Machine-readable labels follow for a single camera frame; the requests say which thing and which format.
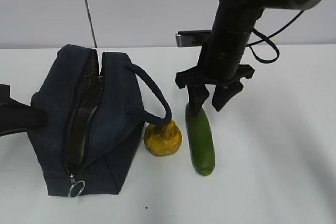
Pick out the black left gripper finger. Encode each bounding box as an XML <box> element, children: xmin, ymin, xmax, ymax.
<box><xmin>1</xmin><ymin>84</ymin><xmax>48</xmax><ymax>136</ymax></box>

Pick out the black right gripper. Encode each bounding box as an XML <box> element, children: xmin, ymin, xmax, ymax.
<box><xmin>175</xmin><ymin>65</ymin><xmax>255</xmax><ymax>116</ymax></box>

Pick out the green cucumber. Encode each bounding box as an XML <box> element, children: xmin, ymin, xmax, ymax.
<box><xmin>185</xmin><ymin>103</ymin><xmax>215</xmax><ymax>176</ymax></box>

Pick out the yellow pear-shaped squash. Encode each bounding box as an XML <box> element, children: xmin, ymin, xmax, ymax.
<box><xmin>143</xmin><ymin>120</ymin><xmax>183</xmax><ymax>156</ymax></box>

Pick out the dark blue lunch bag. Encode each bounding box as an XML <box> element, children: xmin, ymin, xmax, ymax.
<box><xmin>28</xmin><ymin>45</ymin><xmax>172</xmax><ymax>198</ymax></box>

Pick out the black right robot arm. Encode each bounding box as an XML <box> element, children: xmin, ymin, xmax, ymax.
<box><xmin>175</xmin><ymin>0</ymin><xmax>322</xmax><ymax>115</ymax></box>

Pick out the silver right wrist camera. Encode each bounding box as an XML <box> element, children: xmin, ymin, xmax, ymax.
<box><xmin>175</xmin><ymin>30</ymin><xmax>211</xmax><ymax>47</ymax></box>

